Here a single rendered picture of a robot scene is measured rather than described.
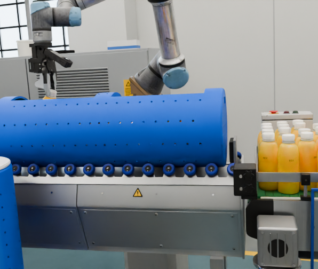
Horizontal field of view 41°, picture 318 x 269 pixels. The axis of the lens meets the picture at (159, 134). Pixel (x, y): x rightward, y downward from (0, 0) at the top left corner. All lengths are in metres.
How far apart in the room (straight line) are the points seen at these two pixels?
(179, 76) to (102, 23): 2.62
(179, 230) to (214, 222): 0.13
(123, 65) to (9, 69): 1.04
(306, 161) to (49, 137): 0.88
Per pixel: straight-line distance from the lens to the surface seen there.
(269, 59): 4.27
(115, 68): 3.29
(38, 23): 1.75
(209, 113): 1.42
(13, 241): 1.53
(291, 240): 1.28
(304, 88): 4.27
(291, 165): 1.39
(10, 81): 3.81
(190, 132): 1.42
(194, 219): 1.52
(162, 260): 2.16
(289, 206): 1.38
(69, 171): 1.60
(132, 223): 1.58
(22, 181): 1.70
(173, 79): 1.88
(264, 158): 1.42
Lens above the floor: 1.34
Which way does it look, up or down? 10 degrees down
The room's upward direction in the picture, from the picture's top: 3 degrees counter-clockwise
